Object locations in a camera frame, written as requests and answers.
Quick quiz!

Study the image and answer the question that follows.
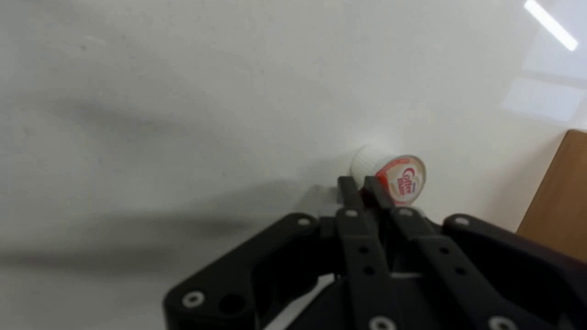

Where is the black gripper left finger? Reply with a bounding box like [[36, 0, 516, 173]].
[[162, 175, 399, 330]]

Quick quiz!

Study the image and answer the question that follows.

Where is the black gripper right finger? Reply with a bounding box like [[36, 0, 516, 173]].
[[364, 175, 587, 330]]

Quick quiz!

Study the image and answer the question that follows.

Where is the white creamer pod red lid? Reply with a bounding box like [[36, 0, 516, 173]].
[[348, 144, 427, 208]]

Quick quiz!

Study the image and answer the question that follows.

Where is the large wooden organizer bin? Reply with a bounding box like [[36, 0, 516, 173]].
[[515, 129, 587, 265]]

